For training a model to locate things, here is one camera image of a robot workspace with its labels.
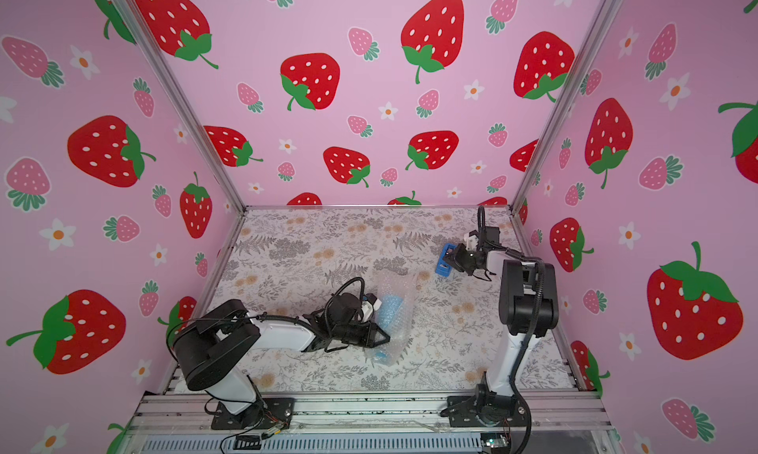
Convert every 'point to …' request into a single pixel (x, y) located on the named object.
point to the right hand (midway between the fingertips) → (441, 257)
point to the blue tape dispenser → (443, 267)
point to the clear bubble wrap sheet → (397, 290)
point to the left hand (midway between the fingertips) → (391, 340)
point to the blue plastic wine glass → (390, 312)
